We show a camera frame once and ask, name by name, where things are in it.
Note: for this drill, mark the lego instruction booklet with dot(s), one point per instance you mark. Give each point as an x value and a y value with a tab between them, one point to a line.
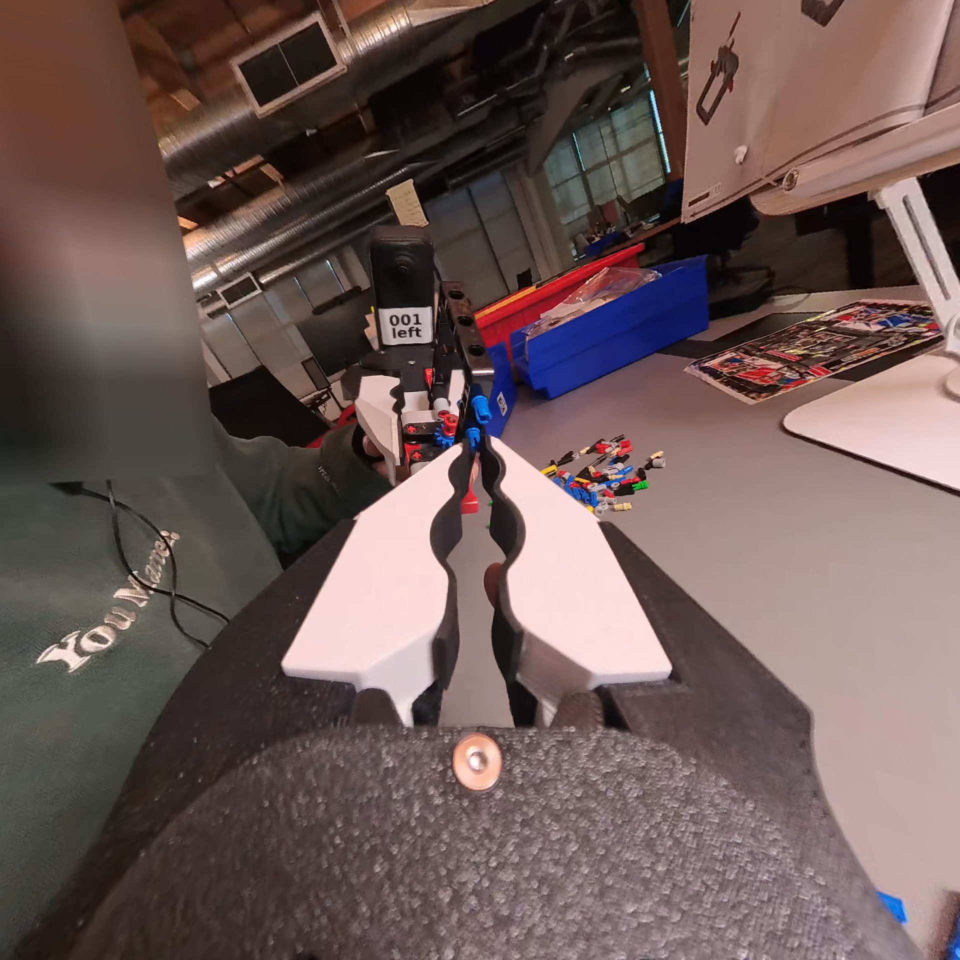
810	90
817	349

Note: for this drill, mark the silver air duct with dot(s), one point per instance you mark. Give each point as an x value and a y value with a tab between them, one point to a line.
247	120

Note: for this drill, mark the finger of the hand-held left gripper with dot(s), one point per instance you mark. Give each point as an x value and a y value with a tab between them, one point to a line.
379	412
457	390

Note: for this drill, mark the person's right hand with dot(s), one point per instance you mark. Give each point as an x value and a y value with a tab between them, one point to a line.
493	585

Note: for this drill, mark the person's left forearm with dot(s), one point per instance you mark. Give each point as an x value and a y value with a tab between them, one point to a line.
307	480

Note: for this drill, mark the clear bags of parts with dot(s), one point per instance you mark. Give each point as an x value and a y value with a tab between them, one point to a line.
592	296

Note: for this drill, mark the person's left hand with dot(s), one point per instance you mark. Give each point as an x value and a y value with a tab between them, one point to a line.
375	454

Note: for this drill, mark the red plastic bin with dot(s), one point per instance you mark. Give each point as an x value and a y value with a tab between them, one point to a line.
525	296

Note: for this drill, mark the black lego frame assembly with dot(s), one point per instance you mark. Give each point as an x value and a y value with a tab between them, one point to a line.
454	337

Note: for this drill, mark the black chair back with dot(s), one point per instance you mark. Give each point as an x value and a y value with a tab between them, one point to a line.
262	409

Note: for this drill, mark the black wall monitor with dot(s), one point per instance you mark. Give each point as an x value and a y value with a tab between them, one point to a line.
334	330

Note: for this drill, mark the pile of small lego pieces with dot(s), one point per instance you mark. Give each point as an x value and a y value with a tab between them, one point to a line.
600	480

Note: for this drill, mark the blue plastic bin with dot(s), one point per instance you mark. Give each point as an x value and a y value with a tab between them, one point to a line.
501	390
622	330

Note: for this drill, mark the white ceiling vent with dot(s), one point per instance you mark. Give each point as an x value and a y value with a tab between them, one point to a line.
289	64

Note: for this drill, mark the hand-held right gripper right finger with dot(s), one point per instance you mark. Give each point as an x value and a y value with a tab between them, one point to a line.
585	592

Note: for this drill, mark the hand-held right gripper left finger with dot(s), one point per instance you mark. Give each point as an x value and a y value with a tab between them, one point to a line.
367	592

